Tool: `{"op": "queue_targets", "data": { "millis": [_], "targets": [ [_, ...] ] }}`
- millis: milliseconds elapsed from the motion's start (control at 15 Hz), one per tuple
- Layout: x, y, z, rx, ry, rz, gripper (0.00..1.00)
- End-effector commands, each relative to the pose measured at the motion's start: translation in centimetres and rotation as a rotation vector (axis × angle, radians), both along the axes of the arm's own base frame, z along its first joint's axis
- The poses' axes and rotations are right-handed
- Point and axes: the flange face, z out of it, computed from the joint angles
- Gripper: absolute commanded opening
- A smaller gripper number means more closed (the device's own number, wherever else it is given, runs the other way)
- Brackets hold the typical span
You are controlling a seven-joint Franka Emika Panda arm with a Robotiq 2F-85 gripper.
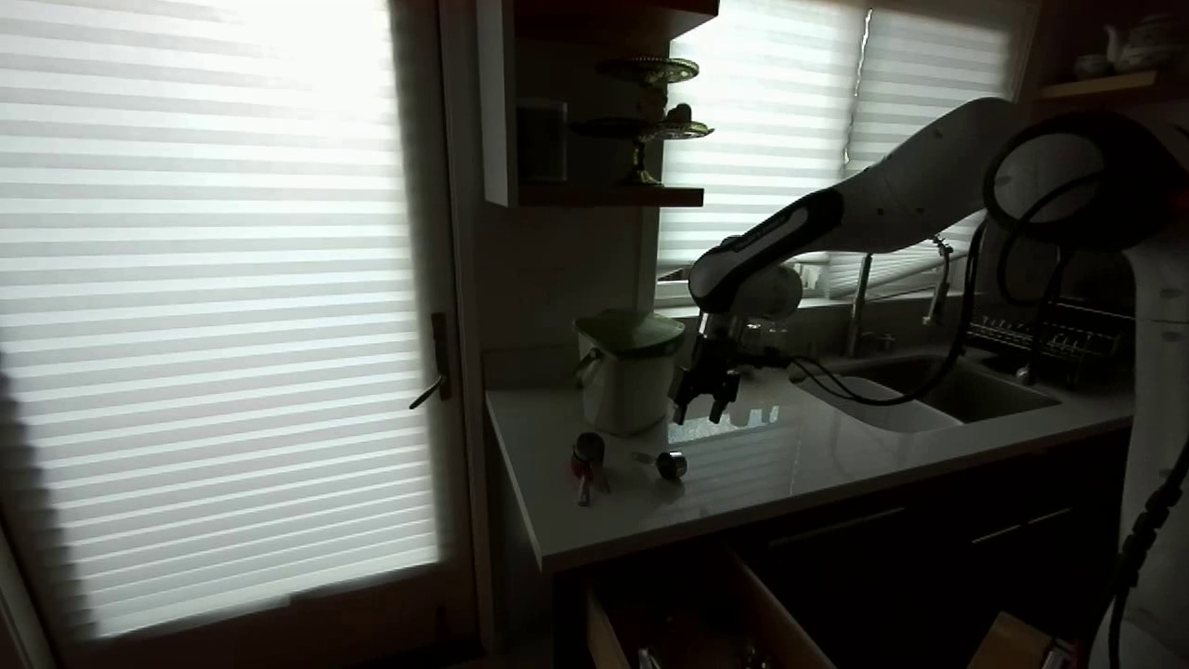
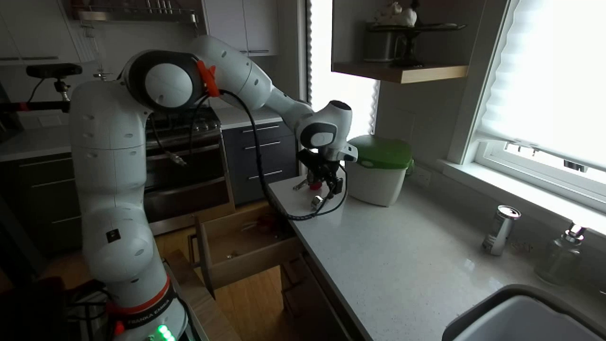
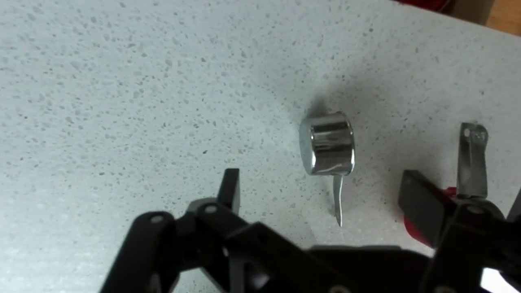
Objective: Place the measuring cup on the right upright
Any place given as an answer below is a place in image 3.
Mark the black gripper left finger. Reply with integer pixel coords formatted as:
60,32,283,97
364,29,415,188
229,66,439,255
99,166,329,293

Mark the steel measuring cup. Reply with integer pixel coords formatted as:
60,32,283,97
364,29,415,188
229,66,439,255
298,110,358,229

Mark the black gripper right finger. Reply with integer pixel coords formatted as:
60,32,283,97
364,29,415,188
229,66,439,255
397,169,521,293

